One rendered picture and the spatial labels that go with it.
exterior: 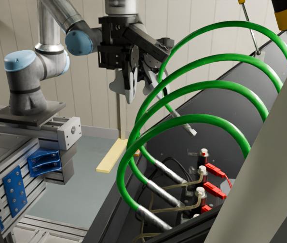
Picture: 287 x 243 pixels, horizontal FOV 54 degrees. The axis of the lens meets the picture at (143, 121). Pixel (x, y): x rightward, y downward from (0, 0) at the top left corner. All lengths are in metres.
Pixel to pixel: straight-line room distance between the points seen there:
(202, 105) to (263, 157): 0.75
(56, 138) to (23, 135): 0.15
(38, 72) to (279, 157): 1.05
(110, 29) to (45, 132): 0.63
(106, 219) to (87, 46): 0.50
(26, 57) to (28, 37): 2.08
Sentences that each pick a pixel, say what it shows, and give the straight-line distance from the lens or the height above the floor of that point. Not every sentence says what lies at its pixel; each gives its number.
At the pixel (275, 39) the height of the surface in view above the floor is 1.39.
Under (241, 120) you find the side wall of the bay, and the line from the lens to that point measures 1.04.
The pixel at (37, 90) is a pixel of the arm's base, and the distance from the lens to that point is 1.21.
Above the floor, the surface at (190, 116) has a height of 1.31.
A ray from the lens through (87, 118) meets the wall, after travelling 3.17.
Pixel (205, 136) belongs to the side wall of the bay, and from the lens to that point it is 1.06.
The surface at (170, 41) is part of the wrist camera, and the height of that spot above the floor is 1.36.
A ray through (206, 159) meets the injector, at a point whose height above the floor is 1.10.
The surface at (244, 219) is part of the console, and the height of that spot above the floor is 1.30.
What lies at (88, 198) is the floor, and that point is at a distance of 2.34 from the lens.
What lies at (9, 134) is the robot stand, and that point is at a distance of 1.29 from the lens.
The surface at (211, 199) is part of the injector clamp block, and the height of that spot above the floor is 0.98.
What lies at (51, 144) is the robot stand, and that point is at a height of 0.92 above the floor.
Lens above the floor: 1.48
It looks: 25 degrees down
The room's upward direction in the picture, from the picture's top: straight up
